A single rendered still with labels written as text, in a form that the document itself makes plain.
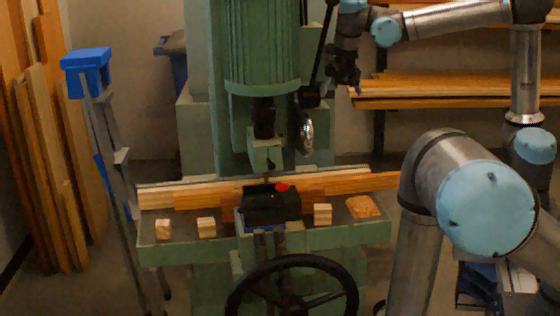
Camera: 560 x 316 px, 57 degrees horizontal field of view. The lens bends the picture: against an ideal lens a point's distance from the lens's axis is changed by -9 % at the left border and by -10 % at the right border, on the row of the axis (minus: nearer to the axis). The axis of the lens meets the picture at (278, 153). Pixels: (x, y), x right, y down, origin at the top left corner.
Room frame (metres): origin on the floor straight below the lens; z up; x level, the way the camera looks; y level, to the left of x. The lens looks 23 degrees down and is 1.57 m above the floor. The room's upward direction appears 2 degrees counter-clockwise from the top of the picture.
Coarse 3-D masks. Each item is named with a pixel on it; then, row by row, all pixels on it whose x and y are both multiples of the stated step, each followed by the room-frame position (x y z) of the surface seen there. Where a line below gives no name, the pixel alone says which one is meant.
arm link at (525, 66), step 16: (512, 32) 1.42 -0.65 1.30; (528, 32) 1.38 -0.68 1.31; (512, 48) 1.42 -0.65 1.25; (528, 48) 1.38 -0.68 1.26; (512, 64) 1.42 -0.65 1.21; (528, 64) 1.38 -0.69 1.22; (512, 80) 1.42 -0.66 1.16; (528, 80) 1.38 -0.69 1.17; (512, 96) 1.41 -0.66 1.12; (528, 96) 1.38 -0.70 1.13; (512, 112) 1.41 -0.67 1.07; (528, 112) 1.38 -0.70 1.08; (512, 128) 1.39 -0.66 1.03
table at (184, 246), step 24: (144, 216) 1.19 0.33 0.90; (168, 216) 1.19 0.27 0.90; (192, 216) 1.19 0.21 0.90; (216, 216) 1.19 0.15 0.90; (312, 216) 1.17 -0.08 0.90; (336, 216) 1.17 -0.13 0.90; (384, 216) 1.16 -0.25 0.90; (144, 240) 1.08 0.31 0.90; (168, 240) 1.08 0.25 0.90; (192, 240) 1.08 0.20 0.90; (216, 240) 1.08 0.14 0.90; (312, 240) 1.11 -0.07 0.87; (336, 240) 1.12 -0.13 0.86; (360, 240) 1.13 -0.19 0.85; (384, 240) 1.14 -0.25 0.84; (144, 264) 1.05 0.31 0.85; (168, 264) 1.06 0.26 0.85; (240, 264) 1.02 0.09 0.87
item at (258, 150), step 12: (252, 132) 1.30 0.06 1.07; (252, 144) 1.23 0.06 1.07; (264, 144) 1.22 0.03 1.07; (276, 144) 1.22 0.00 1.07; (252, 156) 1.22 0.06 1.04; (264, 156) 1.21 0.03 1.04; (276, 156) 1.22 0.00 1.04; (252, 168) 1.23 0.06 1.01; (264, 168) 1.21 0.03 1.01; (276, 168) 1.22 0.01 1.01
